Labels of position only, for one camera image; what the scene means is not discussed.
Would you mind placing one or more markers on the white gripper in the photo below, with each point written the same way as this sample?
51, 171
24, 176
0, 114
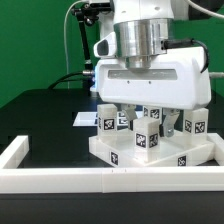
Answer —
174, 81

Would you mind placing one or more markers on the white square table top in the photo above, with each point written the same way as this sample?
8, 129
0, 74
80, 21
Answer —
180, 150

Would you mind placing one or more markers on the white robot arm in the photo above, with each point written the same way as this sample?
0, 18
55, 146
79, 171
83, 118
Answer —
140, 63

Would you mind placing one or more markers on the white sheet with tags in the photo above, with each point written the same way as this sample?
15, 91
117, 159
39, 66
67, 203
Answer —
88, 119

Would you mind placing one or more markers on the white U-shaped obstacle fence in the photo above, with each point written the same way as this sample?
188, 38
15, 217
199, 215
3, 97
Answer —
14, 180

